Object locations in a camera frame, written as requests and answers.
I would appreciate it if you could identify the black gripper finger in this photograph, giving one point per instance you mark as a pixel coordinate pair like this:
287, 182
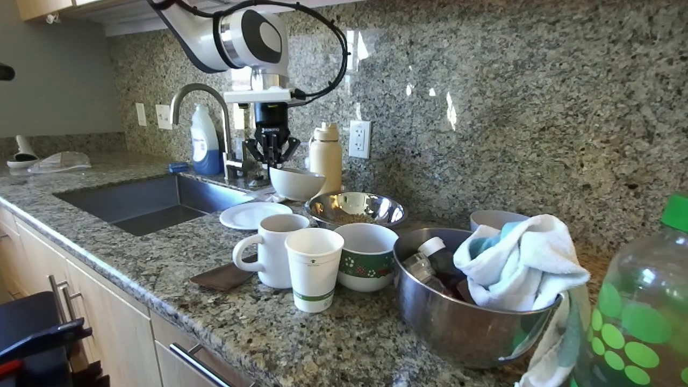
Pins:
257, 150
287, 150

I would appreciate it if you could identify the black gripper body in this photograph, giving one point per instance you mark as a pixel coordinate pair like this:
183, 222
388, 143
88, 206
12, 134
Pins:
271, 120

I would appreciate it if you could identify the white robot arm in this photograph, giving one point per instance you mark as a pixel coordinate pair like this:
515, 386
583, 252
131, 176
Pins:
216, 33

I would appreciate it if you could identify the white round plate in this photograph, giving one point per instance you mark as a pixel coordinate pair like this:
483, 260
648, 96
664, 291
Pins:
250, 216

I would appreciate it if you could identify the shallow silver metal dish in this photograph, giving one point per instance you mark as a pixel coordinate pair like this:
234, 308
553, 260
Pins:
358, 209

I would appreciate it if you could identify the small white dish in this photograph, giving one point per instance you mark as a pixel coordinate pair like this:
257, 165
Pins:
23, 153

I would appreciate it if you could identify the deep stainless steel bowl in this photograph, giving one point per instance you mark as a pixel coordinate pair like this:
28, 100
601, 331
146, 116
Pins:
458, 322

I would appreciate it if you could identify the chrome sink faucet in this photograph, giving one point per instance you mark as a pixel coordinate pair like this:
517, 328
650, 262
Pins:
227, 129

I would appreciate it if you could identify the cream insulated water bottle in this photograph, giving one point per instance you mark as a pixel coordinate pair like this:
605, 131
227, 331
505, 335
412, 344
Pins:
327, 157

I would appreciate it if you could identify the blue and white soap bottle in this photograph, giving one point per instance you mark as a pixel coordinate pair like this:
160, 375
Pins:
206, 143

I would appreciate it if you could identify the white printed mug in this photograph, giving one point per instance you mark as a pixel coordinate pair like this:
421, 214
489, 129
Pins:
271, 253

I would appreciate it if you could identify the stainless steel sink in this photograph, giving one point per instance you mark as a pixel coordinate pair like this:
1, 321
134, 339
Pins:
143, 201

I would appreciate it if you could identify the dark brown coaster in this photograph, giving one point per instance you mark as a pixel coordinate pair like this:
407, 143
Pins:
222, 277

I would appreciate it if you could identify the white cup with green band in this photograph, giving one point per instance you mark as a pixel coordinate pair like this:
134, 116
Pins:
367, 260

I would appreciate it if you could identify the small bottle with white cap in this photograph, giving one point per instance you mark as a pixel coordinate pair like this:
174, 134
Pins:
433, 260

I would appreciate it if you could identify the crumpled clear plastic bag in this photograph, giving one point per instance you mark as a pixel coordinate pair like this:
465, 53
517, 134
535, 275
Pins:
60, 161

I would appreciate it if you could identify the wooden upper cabinet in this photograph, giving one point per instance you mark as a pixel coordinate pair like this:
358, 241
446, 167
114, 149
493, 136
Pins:
86, 8

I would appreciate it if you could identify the white and blue towel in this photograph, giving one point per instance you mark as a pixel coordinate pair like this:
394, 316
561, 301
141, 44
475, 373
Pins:
523, 268

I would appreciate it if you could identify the black wheeled cart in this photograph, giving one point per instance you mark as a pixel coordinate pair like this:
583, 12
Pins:
35, 335

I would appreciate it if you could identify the green plastic soda bottle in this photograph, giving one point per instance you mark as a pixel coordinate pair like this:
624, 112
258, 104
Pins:
638, 322

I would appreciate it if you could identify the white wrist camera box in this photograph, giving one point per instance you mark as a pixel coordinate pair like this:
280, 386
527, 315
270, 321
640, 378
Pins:
257, 95

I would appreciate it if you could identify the white wall outlet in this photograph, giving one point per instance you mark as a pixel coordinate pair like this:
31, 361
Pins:
359, 137
141, 114
165, 116

